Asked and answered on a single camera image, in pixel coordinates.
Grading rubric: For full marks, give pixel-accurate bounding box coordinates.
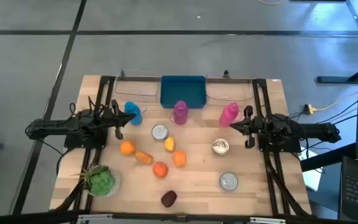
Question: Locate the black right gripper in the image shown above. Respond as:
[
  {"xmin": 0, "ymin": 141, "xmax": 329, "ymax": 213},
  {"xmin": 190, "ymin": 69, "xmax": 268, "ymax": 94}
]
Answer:
[{"xmin": 229, "ymin": 105, "xmax": 262, "ymax": 149}]

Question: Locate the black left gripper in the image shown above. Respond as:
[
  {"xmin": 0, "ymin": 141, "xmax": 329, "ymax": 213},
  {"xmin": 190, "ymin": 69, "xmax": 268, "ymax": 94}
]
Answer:
[{"xmin": 103, "ymin": 99, "xmax": 137, "ymax": 141}]

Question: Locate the blue squeeze bottle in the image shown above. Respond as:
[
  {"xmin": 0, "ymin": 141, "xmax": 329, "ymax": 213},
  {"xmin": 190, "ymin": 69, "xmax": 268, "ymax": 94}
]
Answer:
[{"xmin": 124, "ymin": 101, "xmax": 144, "ymax": 126}]

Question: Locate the pink squeeze bottle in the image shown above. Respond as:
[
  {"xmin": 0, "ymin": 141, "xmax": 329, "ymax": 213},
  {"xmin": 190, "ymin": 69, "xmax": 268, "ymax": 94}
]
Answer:
[{"xmin": 218, "ymin": 101, "xmax": 241, "ymax": 128}]

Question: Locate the gold-lid tin can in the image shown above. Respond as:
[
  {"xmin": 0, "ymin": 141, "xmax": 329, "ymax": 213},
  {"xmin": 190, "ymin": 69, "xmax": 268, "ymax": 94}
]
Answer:
[{"xmin": 211, "ymin": 138, "xmax": 230, "ymax": 156}]

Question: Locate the round orange fruit toy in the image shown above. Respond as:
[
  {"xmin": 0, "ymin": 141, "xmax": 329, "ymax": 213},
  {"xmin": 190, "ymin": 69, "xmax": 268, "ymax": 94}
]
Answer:
[{"xmin": 119, "ymin": 140, "xmax": 135, "ymax": 156}]

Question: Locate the silver-lid tin can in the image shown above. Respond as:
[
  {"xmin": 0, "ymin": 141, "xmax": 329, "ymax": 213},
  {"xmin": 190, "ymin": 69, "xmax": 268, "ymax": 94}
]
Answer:
[
  {"xmin": 219, "ymin": 172, "xmax": 239, "ymax": 192},
  {"xmin": 151, "ymin": 124, "xmax": 169, "ymax": 141}
]

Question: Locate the oblong orange-brown food toy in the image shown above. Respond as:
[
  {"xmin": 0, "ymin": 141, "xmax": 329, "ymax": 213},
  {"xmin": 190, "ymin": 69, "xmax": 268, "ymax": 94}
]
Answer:
[{"xmin": 134, "ymin": 151, "xmax": 154, "ymax": 166}]

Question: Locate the yellow food toy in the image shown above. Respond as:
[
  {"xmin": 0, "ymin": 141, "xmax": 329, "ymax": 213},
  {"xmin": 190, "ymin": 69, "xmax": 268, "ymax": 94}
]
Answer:
[{"xmin": 163, "ymin": 136, "xmax": 176, "ymax": 152}]

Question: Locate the purple squeeze bottle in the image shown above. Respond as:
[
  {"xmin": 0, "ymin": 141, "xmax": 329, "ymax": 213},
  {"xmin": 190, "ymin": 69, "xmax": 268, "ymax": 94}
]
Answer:
[{"xmin": 168, "ymin": 100, "xmax": 189, "ymax": 126}]

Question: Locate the red-orange tomato toy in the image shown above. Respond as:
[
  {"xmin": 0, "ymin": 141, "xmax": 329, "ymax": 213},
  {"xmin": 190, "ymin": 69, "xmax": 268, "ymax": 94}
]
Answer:
[{"xmin": 152, "ymin": 161, "xmax": 169, "ymax": 179}]

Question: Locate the dark maroon food toy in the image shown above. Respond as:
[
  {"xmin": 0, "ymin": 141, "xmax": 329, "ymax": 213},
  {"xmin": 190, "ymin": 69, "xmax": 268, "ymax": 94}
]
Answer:
[{"xmin": 160, "ymin": 190, "xmax": 178, "ymax": 208}]

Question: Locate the orange blocky food toy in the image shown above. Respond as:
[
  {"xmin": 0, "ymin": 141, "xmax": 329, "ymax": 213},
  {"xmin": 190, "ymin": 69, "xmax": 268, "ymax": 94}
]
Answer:
[{"xmin": 172, "ymin": 150, "xmax": 187, "ymax": 167}]

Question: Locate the clear plastic bin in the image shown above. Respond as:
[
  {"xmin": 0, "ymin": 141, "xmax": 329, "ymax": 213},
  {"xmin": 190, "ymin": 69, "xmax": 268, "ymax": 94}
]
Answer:
[
  {"xmin": 205, "ymin": 73, "xmax": 254, "ymax": 102},
  {"xmin": 114, "ymin": 70, "xmax": 162, "ymax": 97}
]

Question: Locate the dark table crossbar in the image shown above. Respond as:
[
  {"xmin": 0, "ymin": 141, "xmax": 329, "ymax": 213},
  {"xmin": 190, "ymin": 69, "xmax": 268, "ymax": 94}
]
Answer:
[{"xmin": 116, "ymin": 77, "xmax": 254, "ymax": 84}]

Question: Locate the teal plastic bin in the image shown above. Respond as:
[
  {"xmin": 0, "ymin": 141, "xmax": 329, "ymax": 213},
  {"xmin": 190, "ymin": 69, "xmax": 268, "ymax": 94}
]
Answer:
[{"xmin": 160, "ymin": 75, "xmax": 207, "ymax": 110}]

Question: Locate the potted green succulent plant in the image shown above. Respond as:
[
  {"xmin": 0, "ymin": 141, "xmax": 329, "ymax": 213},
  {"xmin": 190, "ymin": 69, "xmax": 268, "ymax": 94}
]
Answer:
[{"xmin": 73, "ymin": 164, "xmax": 122, "ymax": 198}]

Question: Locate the white box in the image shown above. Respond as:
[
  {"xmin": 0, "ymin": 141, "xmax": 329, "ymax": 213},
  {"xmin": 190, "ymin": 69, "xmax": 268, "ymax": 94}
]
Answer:
[{"xmin": 300, "ymin": 147, "xmax": 323, "ymax": 191}]

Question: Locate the black desk leg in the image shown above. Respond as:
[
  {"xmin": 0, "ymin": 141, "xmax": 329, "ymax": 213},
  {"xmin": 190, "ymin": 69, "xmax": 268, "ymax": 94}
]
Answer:
[{"xmin": 300, "ymin": 142, "xmax": 357, "ymax": 172}]

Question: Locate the black desk foot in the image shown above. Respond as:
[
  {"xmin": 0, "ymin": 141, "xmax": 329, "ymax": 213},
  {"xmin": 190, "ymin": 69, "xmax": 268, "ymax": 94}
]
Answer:
[{"xmin": 317, "ymin": 58, "xmax": 358, "ymax": 84}]

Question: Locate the yellow power cable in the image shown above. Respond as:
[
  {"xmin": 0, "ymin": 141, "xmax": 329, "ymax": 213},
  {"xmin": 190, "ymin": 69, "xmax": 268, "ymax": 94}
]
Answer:
[{"xmin": 314, "ymin": 91, "xmax": 358, "ymax": 112}]

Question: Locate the black cable bundle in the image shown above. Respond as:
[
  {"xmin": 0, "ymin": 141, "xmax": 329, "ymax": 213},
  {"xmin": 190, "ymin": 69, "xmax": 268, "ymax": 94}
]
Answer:
[{"xmin": 53, "ymin": 179, "xmax": 85, "ymax": 212}]

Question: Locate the silver metal bracket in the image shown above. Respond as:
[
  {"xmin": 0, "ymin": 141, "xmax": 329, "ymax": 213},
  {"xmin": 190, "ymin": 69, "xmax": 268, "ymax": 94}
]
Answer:
[
  {"xmin": 76, "ymin": 213, "xmax": 114, "ymax": 224},
  {"xmin": 249, "ymin": 217, "xmax": 287, "ymax": 224}
]

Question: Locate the yellow floor cable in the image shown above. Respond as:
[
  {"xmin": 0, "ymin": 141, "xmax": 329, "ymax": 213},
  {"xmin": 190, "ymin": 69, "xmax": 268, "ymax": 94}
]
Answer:
[{"xmin": 255, "ymin": 0, "xmax": 283, "ymax": 6}]

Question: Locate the black frame beam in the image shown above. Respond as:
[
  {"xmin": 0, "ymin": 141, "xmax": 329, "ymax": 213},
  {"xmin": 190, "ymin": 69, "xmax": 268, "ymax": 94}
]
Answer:
[{"xmin": 0, "ymin": 210, "xmax": 358, "ymax": 224}]

